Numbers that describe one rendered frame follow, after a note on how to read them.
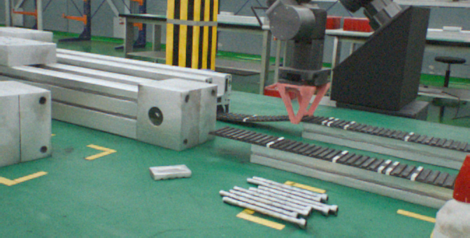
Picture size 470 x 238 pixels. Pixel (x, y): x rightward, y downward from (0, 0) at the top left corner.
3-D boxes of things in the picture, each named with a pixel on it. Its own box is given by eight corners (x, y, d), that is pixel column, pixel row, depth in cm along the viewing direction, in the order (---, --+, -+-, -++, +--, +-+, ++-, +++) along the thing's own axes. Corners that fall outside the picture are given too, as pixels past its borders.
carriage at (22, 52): (57, 75, 104) (56, 43, 103) (8, 80, 95) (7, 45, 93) (8, 66, 112) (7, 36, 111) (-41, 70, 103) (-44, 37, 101)
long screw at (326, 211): (330, 214, 56) (331, 206, 56) (326, 217, 55) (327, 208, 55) (252, 192, 62) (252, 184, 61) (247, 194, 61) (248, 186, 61)
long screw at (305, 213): (310, 218, 55) (310, 209, 55) (306, 220, 54) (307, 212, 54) (232, 194, 60) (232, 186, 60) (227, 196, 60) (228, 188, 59)
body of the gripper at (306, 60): (276, 78, 86) (280, 36, 85) (299, 73, 95) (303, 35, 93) (310, 83, 83) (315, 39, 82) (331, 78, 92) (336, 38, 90)
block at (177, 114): (222, 136, 86) (225, 83, 84) (179, 151, 76) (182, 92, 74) (182, 127, 91) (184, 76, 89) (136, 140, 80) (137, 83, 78)
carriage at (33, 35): (53, 57, 132) (52, 32, 131) (15, 59, 123) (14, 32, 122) (15, 51, 141) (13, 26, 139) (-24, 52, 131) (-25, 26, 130)
